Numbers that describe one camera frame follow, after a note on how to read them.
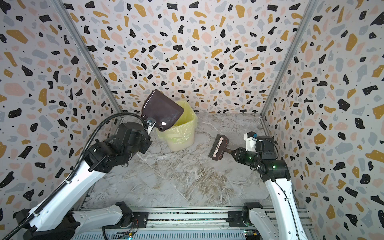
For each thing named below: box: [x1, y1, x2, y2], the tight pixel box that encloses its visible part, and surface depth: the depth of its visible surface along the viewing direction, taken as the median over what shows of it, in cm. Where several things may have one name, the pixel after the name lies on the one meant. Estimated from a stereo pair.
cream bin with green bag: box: [156, 100, 198, 152], surface depth 84 cm
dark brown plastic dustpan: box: [141, 89, 184, 131], surface depth 69 cm
